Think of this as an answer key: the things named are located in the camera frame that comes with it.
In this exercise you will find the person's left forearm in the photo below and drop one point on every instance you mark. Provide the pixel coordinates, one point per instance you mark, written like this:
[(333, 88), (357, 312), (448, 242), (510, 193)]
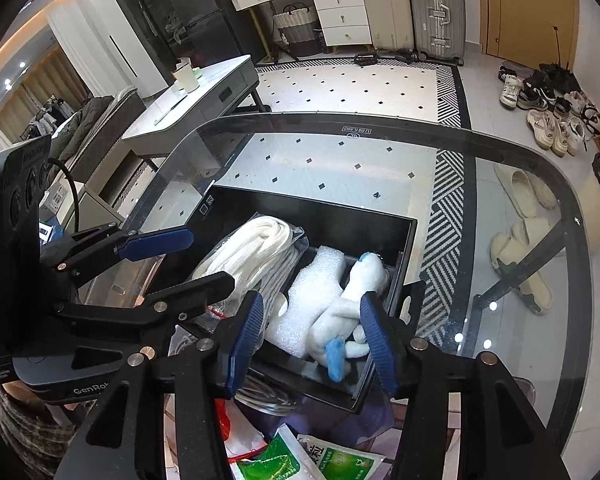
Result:
[(25, 430)]

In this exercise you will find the black cardboard box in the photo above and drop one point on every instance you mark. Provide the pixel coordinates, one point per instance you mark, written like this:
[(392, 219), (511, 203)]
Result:
[(330, 220)]

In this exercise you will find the wooden door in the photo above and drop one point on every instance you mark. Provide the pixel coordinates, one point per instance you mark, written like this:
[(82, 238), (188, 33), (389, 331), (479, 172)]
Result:
[(525, 10)]

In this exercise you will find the grey white coffee table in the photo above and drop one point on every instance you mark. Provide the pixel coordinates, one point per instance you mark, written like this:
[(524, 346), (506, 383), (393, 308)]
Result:
[(205, 90)]

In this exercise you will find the black white patterned rug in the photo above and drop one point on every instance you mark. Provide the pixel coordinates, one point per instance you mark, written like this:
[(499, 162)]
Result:
[(355, 95)]

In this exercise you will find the grey sofa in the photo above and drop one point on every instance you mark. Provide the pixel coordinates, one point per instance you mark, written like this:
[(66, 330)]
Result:
[(95, 125)]

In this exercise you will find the cream suitcase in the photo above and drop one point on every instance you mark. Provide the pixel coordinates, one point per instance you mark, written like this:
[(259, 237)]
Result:
[(385, 5)]

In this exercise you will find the woven laundry basket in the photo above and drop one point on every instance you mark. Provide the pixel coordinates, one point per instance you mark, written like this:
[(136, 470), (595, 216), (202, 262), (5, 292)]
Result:
[(297, 30)]

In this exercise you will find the cream slipper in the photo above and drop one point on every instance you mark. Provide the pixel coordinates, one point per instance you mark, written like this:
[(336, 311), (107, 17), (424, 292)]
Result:
[(520, 275), (540, 235), (540, 190), (515, 190)]

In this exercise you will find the red white packet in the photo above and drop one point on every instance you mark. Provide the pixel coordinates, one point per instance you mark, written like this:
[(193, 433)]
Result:
[(242, 442)]

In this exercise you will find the white cup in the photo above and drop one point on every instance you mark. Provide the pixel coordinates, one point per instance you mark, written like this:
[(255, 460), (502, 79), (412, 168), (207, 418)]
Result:
[(186, 77)]

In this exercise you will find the dark grey fridge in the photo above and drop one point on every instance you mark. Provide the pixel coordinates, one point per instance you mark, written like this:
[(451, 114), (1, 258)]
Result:
[(205, 5)]

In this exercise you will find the black umbrella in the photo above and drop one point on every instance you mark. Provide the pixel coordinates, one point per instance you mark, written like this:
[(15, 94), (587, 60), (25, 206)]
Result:
[(559, 67)]

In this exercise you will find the white drawer cabinet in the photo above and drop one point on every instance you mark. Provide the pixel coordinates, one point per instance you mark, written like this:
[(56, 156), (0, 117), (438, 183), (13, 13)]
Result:
[(342, 15)]

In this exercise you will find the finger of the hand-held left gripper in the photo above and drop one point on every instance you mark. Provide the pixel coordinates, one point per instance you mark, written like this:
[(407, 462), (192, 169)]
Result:
[(180, 300), (155, 243)]

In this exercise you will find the silver suitcase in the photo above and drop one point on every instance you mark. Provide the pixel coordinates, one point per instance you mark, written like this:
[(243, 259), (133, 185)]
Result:
[(437, 10)]

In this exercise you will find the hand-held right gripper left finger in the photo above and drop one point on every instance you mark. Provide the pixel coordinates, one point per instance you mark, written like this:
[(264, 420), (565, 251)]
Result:
[(245, 340)]

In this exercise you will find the pile of shoes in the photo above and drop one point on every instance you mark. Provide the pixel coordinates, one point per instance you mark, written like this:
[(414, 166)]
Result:
[(545, 110)]

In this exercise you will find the green white packet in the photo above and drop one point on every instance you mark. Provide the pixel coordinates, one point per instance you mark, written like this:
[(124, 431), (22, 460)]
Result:
[(345, 462), (270, 460)]

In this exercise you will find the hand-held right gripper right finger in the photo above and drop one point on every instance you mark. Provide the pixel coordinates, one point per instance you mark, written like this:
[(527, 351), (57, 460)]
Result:
[(380, 345)]

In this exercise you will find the black glass cabinet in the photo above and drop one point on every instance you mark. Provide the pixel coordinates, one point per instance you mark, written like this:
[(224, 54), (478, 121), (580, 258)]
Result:
[(130, 5)]

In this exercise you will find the glass table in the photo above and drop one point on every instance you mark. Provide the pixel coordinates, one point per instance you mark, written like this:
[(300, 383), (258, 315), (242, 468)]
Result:
[(475, 210)]

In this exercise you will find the white pen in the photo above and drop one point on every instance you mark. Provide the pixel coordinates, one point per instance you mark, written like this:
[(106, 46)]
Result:
[(170, 108)]

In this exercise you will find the white foam wrap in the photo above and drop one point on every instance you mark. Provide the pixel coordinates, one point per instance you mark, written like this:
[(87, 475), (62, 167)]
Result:
[(305, 290)]

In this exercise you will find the white plush toy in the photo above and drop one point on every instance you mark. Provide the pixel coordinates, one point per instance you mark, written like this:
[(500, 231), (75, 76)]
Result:
[(350, 290)]

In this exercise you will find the clear bag of white laces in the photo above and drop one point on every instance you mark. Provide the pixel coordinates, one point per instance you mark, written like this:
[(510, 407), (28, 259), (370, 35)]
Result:
[(250, 250)]

